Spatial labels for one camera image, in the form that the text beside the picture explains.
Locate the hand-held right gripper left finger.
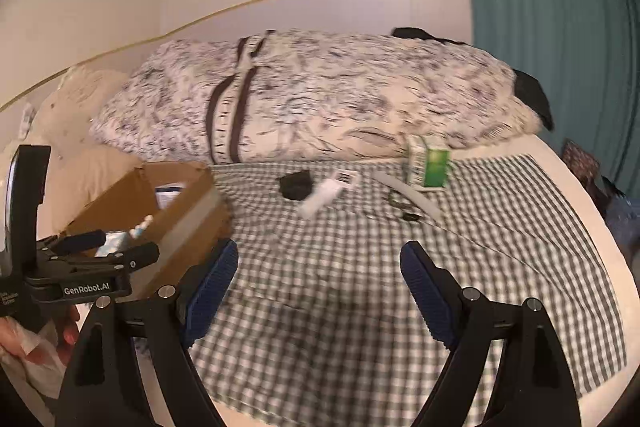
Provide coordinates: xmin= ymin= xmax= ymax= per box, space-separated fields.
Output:
xmin=55 ymin=238 xmax=240 ymax=427

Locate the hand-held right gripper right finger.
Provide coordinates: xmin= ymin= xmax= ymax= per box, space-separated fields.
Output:
xmin=399 ymin=241 xmax=584 ymax=427

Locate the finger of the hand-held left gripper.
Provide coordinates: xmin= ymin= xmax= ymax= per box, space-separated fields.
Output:
xmin=47 ymin=243 xmax=161 ymax=277
xmin=49 ymin=229 xmax=108 ymax=256

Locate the blue tissue pack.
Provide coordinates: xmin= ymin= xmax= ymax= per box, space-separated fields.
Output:
xmin=95 ymin=230 xmax=131 ymax=258

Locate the blue and white packet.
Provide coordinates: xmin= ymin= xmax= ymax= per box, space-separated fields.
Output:
xmin=155 ymin=185 xmax=189 ymax=210

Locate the brown cardboard box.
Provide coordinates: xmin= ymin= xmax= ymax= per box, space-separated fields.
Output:
xmin=65 ymin=161 xmax=234 ymax=303

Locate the person's left hand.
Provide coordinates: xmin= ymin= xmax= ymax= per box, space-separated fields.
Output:
xmin=0 ymin=302 xmax=82 ymax=369

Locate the beige pillow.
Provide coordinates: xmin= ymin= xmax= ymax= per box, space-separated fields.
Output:
xmin=42 ymin=146 xmax=147 ymax=239

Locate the grey checked cloth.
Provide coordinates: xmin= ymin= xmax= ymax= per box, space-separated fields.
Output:
xmin=190 ymin=154 xmax=629 ymax=414

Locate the small dark metal item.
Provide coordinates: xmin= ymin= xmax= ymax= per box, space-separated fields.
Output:
xmin=385 ymin=192 xmax=424 ymax=223

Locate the white plastic strip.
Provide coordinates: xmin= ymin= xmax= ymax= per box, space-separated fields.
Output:
xmin=372 ymin=172 xmax=444 ymax=222

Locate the green and white box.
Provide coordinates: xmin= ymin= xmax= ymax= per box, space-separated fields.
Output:
xmin=404 ymin=134 xmax=452 ymax=192

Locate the cream embroidered pillow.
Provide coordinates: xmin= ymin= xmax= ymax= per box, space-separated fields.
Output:
xmin=34 ymin=67 xmax=134 ymax=148

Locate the small black object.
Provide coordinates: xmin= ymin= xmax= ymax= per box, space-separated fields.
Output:
xmin=278 ymin=172 xmax=314 ymax=202

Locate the dark patterned cloth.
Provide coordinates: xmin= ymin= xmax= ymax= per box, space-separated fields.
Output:
xmin=562 ymin=139 xmax=602 ymax=188

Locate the floral print quilt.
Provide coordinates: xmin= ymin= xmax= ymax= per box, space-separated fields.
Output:
xmin=90 ymin=29 xmax=539 ymax=166

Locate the black cloth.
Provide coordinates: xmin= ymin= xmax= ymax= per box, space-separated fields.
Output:
xmin=514 ymin=69 xmax=556 ymax=132

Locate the black fabric strip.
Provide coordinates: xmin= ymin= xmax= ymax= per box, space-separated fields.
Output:
xmin=392 ymin=27 xmax=469 ymax=46

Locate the teal curtain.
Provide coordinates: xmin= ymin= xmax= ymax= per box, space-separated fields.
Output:
xmin=452 ymin=0 xmax=640 ymax=210

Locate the white headboard with gold trim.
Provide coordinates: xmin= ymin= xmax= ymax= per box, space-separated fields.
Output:
xmin=0 ymin=0 xmax=472 ymax=130

